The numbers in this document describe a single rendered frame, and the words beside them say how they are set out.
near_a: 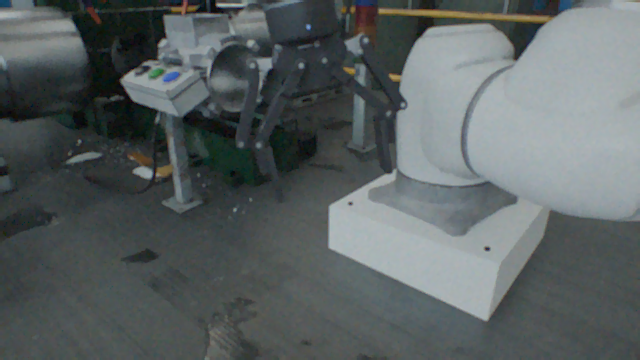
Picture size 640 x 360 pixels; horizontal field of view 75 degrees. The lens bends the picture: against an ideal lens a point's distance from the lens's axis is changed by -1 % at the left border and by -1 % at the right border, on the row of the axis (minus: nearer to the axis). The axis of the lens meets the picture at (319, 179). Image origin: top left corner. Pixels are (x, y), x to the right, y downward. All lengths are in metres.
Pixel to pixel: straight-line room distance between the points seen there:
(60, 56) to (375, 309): 0.87
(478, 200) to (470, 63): 0.20
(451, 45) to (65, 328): 0.63
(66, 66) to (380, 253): 0.81
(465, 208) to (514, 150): 0.18
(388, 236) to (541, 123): 0.27
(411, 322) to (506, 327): 0.12
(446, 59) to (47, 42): 0.86
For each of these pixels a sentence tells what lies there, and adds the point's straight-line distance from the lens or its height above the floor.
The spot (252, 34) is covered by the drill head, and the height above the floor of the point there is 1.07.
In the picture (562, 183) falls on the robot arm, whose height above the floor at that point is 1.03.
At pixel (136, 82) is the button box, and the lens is 0.84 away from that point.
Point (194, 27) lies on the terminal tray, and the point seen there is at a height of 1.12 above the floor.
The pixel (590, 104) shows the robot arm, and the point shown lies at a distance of 0.48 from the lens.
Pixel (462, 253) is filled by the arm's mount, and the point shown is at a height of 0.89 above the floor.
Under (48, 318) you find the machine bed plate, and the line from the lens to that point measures 0.70.
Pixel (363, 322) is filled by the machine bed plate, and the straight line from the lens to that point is 0.60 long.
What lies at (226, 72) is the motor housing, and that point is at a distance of 1.17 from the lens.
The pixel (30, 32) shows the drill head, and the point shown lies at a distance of 1.14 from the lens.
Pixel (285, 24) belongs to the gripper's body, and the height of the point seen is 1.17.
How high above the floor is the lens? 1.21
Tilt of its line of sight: 25 degrees down
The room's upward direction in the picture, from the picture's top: straight up
